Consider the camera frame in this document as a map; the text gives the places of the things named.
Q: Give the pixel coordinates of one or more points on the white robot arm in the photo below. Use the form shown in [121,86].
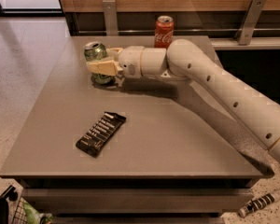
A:
[183,61]

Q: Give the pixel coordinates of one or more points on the black wire basket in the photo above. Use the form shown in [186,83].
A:
[11,210]

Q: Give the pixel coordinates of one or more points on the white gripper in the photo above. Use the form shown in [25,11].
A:
[131,61]

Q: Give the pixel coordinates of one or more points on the left metal bracket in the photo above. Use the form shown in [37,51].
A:
[111,17]

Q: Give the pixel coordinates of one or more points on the metal bracket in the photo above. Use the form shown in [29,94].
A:
[245,33]
[111,17]

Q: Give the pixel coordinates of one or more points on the green bag in basket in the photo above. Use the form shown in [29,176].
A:
[34,217]

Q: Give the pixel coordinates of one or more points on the black snack bar wrapper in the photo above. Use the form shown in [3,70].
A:
[93,141]

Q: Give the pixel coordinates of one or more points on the grey table drawer unit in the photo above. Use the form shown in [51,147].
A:
[136,202]

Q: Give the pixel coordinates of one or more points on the red cola can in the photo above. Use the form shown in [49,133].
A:
[164,28]

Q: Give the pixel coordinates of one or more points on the black white striped tool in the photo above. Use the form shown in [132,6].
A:
[260,203]

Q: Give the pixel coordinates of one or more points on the right metal bracket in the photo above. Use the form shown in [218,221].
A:
[245,33]

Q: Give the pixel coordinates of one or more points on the green soda can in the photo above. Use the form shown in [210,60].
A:
[96,51]

